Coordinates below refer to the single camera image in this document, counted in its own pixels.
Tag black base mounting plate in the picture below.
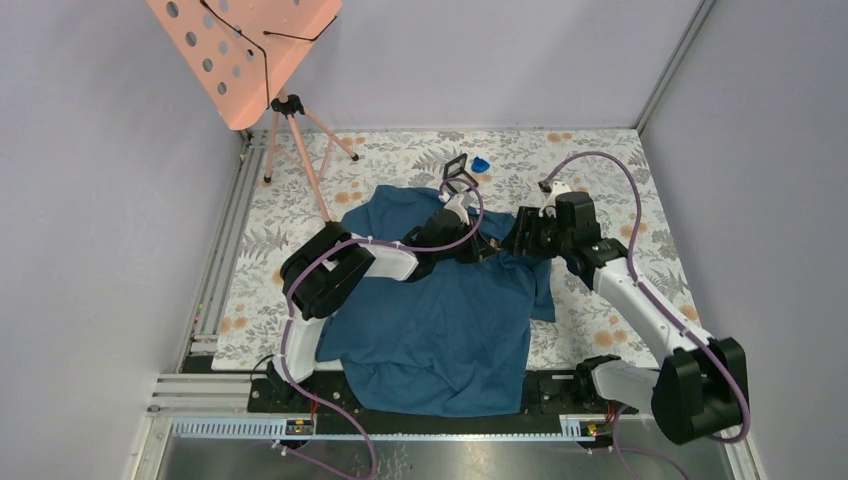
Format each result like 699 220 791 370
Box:
247 370 608 426

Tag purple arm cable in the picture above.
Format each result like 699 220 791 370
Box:
278 176 486 480
540 152 753 480

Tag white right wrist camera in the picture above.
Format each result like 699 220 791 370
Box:
538 180 572 218

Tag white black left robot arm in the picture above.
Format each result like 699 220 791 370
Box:
271 208 497 411

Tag small blue brooch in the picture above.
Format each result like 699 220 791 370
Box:
471 156 491 174

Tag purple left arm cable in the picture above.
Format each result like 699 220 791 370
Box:
278 176 486 480

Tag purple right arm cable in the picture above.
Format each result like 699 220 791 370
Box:
540 152 753 480

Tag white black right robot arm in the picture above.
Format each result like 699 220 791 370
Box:
502 192 751 445

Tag black square brooch box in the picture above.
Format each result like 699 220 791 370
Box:
439 153 479 203

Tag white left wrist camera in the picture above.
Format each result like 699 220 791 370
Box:
444 193 471 225

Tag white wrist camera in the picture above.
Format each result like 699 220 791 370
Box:
538 180 572 218
444 193 471 225

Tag pink music stand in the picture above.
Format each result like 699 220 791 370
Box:
147 0 359 221

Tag blue shirt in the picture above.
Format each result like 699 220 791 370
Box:
315 185 558 419

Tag floral patterned table mat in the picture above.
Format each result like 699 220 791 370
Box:
209 130 699 371

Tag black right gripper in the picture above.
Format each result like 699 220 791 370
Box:
500 206 572 260

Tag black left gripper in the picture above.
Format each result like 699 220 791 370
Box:
434 218 496 265

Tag white slotted cable duct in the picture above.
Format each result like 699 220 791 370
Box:
170 415 596 442

